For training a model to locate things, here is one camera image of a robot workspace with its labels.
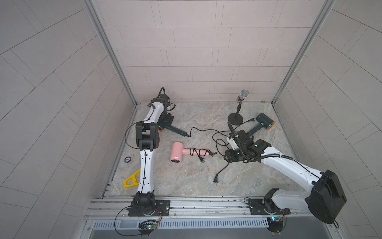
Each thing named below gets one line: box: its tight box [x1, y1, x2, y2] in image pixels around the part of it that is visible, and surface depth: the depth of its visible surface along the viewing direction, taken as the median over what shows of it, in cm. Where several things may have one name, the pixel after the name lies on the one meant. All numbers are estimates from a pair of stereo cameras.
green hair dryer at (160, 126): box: [157, 121, 190, 137], surface depth 99 cm
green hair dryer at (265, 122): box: [247, 113, 276, 136], surface depth 102 cm
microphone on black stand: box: [227, 89, 250, 126], surface depth 107 cm
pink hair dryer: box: [170, 141, 209, 163], surface depth 88 cm
